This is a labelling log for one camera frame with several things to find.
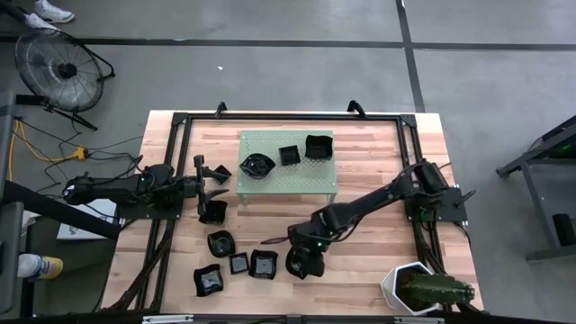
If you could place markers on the person's foot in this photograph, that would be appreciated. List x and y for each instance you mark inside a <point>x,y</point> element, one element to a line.
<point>38,22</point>
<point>53,12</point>

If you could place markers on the black oval plate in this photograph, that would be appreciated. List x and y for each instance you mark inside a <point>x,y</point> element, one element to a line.
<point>305,271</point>

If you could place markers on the silver bracket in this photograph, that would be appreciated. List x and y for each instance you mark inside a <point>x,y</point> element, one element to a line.
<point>418,320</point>
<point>167,319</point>

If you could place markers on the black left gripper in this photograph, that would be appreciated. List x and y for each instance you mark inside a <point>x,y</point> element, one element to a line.
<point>200,189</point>

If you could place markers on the grey metal stand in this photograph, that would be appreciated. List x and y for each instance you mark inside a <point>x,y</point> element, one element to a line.
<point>537,202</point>

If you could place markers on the white hexagonal planter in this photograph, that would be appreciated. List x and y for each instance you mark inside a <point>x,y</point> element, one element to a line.
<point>391,283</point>

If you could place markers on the white box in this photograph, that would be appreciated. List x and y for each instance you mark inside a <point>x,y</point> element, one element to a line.
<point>81,227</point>

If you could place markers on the black rounded plate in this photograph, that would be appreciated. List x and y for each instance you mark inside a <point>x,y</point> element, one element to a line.
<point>221,244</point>

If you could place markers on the green cactus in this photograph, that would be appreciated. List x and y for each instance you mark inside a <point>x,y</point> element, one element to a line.
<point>436,290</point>

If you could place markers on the small black square plate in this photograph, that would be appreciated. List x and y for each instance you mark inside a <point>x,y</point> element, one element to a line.
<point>289,155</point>
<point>224,176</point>
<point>239,263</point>

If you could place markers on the black aluminium table frame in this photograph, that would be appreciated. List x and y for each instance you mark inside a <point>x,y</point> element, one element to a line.
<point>270,116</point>

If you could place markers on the black frame clamp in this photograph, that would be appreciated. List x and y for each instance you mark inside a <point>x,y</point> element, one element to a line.
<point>356,108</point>
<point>220,109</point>

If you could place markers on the black box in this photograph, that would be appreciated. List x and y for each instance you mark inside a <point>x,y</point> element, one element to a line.
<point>564,229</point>

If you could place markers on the mint green perforated metal shelf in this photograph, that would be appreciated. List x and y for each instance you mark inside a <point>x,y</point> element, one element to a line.
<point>292,180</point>

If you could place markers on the person's leg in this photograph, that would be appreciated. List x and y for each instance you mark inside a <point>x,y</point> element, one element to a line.
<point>11,11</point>

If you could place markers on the black floor fan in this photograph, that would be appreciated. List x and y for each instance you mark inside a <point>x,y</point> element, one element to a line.
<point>67,69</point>

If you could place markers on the black leaf shaped plate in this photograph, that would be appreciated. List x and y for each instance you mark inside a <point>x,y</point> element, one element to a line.
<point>257,165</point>

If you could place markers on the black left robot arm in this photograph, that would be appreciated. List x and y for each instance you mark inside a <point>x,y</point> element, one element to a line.
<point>112,189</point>

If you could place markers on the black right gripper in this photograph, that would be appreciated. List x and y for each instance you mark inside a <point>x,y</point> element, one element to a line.
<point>310,240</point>

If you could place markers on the black wavy square plate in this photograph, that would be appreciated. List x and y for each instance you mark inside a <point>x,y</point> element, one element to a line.
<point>215,213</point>
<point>208,280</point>
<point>319,147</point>
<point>263,264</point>

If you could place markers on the black diagonal beam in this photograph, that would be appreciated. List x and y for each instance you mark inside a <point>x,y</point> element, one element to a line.
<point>54,209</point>

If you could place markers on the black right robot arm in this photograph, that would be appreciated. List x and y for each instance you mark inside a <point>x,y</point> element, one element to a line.
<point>373,198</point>

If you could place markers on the dark grey cabinet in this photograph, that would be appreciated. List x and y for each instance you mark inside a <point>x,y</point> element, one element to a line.
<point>9,234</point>

